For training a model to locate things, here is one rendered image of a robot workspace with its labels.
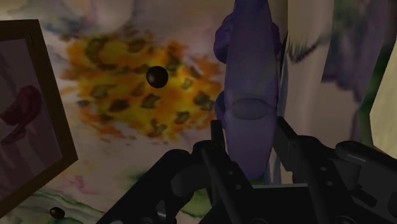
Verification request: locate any dark brown framed picture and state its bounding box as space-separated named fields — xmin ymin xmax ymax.
xmin=0 ymin=19 xmax=79 ymax=218

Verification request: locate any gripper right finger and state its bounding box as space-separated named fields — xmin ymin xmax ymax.
xmin=272 ymin=116 xmax=397 ymax=224

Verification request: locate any floral painted chest of drawers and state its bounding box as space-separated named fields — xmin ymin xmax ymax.
xmin=0 ymin=0 xmax=397 ymax=224

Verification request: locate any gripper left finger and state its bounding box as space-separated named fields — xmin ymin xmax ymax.
xmin=95 ymin=119 xmax=262 ymax=224

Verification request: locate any purple figure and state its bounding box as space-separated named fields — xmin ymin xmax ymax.
xmin=213 ymin=0 xmax=282 ymax=180

